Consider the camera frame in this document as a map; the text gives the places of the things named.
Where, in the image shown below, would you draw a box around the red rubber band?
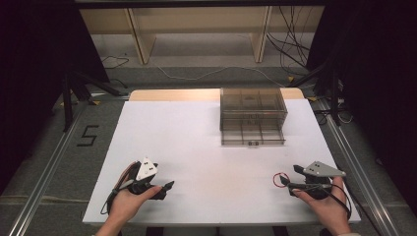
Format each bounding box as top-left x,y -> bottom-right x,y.
272,172 -> 291,189

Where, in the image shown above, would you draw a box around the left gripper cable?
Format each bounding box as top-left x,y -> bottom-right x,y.
99,160 -> 140,216

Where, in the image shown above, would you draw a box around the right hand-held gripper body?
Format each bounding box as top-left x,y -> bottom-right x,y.
302,160 -> 347,201

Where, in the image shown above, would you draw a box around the transparent brown drawer box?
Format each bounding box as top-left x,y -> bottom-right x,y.
219,87 -> 289,148

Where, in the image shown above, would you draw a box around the black metal stand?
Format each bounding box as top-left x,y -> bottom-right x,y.
289,58 -> 345,127

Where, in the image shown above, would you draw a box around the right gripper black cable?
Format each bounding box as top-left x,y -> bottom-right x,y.
290,183 -> 354,221

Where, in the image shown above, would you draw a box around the black tripod stand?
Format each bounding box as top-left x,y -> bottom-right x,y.
61,70 -> 130,133

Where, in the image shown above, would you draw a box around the aluminium floor rail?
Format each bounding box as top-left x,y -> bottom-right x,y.
7,103 -> 87,236
317,97 -> 401,236

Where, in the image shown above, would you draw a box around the open transparent drawer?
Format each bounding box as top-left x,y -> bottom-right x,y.
220,117 -> 287,148

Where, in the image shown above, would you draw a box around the light wooden shelf unit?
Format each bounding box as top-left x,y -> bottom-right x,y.
78,5 -> 327,65

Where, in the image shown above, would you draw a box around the thin black floor cable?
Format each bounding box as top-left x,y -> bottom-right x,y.
100,54 -> 130,71

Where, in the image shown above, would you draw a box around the white floor cable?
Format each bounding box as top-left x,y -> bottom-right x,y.
156,66 -> 287,89

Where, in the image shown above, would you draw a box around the person's left hand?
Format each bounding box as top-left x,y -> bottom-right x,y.
106,185 -> 163,228

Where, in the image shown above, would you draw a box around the bundle of black cables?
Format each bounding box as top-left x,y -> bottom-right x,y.
266,5 -> 316,77

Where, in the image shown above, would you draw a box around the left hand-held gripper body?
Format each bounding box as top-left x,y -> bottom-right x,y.
127,156 -> 159,196

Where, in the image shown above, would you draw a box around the person's right hand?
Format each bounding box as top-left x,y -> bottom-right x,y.
290,176 -> 352,236

